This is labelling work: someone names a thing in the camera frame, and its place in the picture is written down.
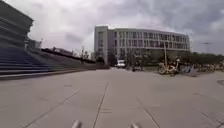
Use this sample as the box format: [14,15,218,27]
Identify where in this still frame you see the white vehicle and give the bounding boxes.
[116,59,127,69]

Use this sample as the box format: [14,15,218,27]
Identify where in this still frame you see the dark scooter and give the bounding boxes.
[131,63,146,73]

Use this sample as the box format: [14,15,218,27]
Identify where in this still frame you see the grey paved plaza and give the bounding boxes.
[0,67,224,128]

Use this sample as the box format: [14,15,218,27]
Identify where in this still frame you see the large grey building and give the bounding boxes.
[93,25,192,66]

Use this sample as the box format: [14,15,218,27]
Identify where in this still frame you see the yellow bicycle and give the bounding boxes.
[157,59,183,77]

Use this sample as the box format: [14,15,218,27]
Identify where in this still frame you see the robot's own part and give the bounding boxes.
[130,122,141,128]
[71,119,82,128]

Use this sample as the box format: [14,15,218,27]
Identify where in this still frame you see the wide stone steps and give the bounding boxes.
[0,46,111,81]

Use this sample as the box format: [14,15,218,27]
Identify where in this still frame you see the row of parked bicycles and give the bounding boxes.
[186,62,224,74]

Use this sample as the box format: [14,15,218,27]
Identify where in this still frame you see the row of trees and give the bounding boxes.
[146,49,224,66]

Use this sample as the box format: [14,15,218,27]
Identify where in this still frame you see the dark terraced building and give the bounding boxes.
[0,0,35,51]

